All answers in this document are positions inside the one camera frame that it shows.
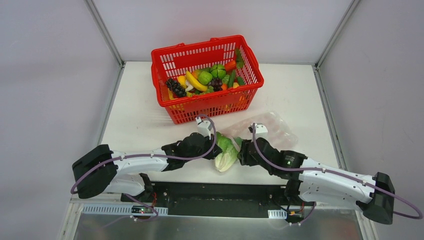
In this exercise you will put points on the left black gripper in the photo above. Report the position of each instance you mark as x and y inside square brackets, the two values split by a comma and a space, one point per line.
[209, 150]

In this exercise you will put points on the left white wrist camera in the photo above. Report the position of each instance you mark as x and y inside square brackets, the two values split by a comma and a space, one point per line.
[204, 127]

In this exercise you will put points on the green napa cabbage toy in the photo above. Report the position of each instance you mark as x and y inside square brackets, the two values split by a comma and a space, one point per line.
[230, 147]

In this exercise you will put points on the white mushroom toy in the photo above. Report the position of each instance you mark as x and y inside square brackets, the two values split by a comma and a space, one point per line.
[189, 87]

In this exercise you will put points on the clear zip top bag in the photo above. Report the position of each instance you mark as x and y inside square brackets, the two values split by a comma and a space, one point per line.
[279, 134]

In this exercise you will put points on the left aluminium frame post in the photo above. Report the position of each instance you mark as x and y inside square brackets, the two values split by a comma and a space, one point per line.
[104, 32]

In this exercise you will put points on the aluminium frame post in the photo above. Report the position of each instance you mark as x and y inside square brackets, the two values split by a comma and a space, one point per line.
[104, 32]
[338, 30]

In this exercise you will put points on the right aluminium frame post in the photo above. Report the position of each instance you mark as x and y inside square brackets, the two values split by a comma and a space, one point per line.
[338, 30]

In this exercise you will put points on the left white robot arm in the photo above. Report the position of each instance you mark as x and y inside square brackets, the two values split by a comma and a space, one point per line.
[102, 170]

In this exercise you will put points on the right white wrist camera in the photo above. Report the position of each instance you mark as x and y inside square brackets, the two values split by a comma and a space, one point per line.
[260, 130]

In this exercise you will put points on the green bell pepper toy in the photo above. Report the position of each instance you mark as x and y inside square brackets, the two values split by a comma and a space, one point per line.
[218, 71]

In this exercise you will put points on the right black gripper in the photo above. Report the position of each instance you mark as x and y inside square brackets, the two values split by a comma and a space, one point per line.
[247, 153]

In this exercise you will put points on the dark purple grape bunch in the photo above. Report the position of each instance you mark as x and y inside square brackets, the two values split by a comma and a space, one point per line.
[176, 88]

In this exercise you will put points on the light green round vegetable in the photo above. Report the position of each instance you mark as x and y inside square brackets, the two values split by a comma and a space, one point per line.
[205, 78]

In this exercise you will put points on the small dark grape bunch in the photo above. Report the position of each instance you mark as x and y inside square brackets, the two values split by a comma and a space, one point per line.
[215, 84]

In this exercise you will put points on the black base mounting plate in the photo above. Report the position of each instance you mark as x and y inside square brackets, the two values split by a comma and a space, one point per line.
[219, 200]

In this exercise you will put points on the green cucumber toy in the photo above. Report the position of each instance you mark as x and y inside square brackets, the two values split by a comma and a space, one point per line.
[232, 78]

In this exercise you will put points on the orange carrot toy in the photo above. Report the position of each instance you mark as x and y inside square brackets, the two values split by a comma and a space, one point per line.
[230, 66]

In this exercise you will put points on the red plastic shopping basket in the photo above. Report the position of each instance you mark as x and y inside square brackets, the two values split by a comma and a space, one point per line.
[174, 61]

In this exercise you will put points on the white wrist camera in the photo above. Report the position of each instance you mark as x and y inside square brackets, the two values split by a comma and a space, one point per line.
[204, 127]
[260, 130]

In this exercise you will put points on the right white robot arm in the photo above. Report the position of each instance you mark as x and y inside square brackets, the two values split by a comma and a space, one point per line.
[311, 181]

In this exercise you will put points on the yellow banana toy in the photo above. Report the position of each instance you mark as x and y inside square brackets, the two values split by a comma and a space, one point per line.
[195, 83]

